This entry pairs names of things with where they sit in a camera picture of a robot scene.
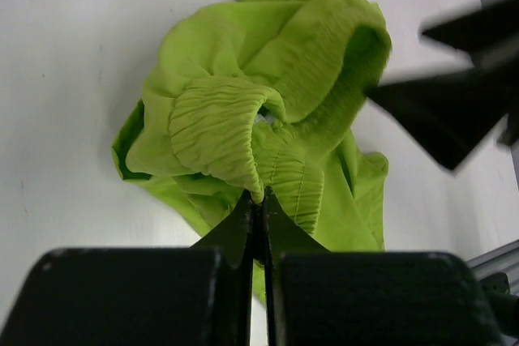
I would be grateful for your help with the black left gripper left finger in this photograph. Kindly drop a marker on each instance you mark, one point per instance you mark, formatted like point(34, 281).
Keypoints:
point(200, 295)

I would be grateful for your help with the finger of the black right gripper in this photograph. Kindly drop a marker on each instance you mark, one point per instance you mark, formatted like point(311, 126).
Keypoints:
point(449, 115)
point(488, 35)

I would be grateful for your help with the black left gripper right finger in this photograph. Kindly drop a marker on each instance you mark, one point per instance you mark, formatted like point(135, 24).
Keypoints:
point(317, 297)

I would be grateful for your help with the lime green shorts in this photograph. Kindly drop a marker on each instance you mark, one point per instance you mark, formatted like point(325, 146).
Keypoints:
point(253, 94)

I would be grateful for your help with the aluminium frame rail front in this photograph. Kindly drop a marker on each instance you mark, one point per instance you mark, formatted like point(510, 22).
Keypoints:
point(497, 270)

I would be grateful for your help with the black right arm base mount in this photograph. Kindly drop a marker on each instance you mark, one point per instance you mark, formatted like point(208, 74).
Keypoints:
point(503, 303)

